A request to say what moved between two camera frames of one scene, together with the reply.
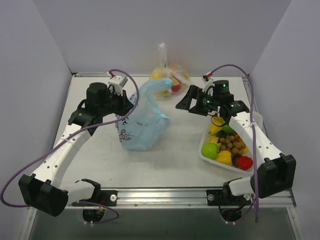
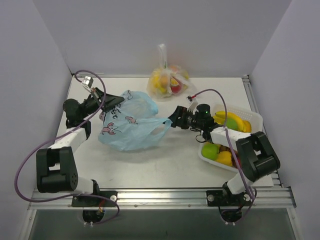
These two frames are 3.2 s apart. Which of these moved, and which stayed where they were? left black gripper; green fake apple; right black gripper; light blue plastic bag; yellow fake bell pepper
Moved: left black gripper; right black gripper; light blue plastic bag
Stayed: green fake apple; yellow fake bell pepper
